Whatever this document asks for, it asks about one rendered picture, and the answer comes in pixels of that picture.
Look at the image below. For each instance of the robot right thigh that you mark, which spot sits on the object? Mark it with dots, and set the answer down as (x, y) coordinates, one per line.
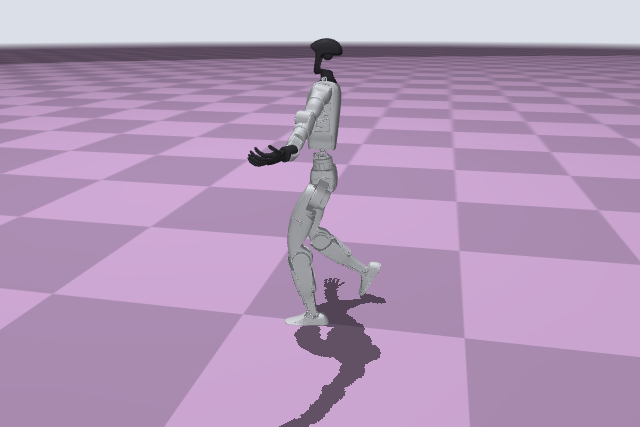
(320, 237)

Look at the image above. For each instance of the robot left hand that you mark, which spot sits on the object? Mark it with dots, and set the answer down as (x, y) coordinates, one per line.
(283, 155)

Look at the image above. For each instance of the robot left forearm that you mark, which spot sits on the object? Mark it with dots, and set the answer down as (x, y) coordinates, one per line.
(300, 133)

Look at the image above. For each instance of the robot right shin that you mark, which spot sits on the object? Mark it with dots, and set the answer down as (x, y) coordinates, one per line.
(341, 254)

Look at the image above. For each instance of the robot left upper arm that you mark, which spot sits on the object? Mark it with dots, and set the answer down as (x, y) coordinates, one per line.
(320, 96)

